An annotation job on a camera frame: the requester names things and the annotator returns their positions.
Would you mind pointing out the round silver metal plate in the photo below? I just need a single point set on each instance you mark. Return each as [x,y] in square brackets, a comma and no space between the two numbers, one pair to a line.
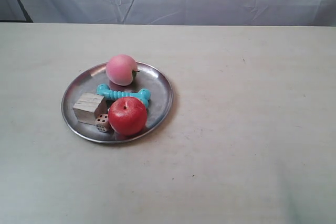
[148,77]

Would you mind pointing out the teal rubber bone toy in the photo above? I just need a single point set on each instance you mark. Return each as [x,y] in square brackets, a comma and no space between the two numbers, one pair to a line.
[143,95]

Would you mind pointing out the red toy apple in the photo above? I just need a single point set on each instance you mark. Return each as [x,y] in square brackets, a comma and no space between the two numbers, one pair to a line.
[127,116]

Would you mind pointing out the pink toy peach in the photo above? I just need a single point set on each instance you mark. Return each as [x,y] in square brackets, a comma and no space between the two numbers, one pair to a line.
[120,69]

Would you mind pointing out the small wooden die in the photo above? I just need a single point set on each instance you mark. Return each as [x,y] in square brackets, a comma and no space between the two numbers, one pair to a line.
[102,123]

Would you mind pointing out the light wooden block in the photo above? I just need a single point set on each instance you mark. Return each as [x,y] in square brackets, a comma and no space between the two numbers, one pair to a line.
[88,108]

